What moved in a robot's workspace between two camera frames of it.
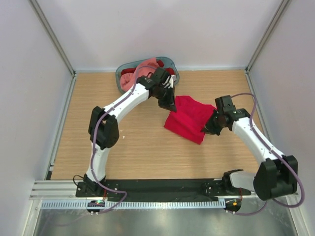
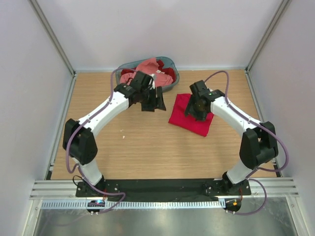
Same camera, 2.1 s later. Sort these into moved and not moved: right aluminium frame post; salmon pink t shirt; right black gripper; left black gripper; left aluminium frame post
Moved: right black gripper; left black gripper
Not moved: left aluminium frame post; right aluminium frame post; salmon pink t shirt
